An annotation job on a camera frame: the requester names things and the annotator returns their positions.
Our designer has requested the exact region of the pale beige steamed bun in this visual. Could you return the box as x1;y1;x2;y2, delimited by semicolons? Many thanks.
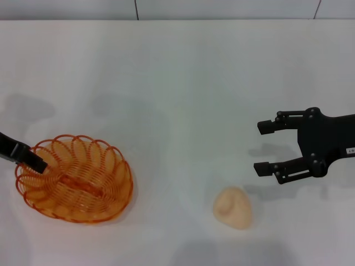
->
212;187;253;231

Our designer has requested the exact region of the orange wire basket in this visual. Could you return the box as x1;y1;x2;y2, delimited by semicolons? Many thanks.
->
15;134;134;224

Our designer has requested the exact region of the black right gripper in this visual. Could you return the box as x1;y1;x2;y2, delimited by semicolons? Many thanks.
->
253;106;355;186

